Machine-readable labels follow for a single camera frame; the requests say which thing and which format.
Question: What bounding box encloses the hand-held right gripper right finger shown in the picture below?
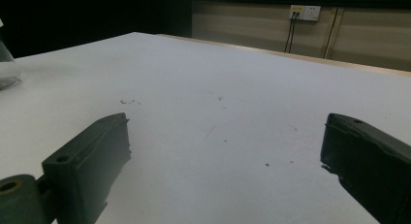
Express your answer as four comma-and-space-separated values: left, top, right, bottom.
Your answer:
320, 112, 411, 224

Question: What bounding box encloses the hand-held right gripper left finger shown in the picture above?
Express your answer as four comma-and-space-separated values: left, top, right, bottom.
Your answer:
42, 112, 132, 224

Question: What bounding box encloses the wooden table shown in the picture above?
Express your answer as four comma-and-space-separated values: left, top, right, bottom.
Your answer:
156, 33, 411, 79

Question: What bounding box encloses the white table cover sheet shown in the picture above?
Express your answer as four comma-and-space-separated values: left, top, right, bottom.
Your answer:
0, 31, 411, 224

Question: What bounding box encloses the black wall socket cable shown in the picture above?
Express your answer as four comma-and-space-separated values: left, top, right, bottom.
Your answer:
287, 12, 299, 54
284, 12, 296, 53

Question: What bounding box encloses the white wall socket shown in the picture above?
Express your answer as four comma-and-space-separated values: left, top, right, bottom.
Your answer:
288, 4, 322, 22

